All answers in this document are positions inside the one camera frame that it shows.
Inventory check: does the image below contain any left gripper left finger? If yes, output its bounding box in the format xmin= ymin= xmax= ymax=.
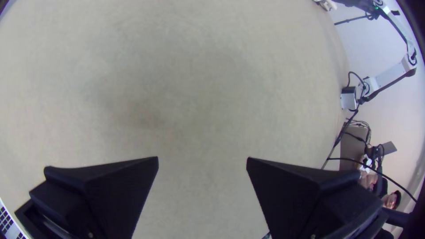
xmin=15 ymin=156 xmax=159 ymax=239

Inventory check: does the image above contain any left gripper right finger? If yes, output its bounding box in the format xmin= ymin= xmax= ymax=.
xmin=246 ymin=157 xmax=389 ymax=239

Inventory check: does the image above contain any person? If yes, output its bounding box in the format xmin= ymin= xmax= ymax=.
xmin=358 ymin=164 xmax=414 ymax=239

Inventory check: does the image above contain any white laundry basket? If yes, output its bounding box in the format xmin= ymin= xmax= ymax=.
xmin=0 ymin=197 xmax=28 ymax=239

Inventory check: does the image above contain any black tripod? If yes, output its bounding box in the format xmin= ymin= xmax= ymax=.
xmin=333 ymin=12 xmax=378 ymax=26

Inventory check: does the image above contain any pile of folded clothes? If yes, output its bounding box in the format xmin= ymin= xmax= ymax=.
xmin=313 ymin=0 xmax=338 ymax=11

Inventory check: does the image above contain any black cable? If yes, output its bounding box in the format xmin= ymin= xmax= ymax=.
xmin=321 ymin=109 xmax=360 ymax=169
xmin=347 ymin=71 xmax=368 ymax=91
xmin=326 ymin=157 xmax=417 ymax=202

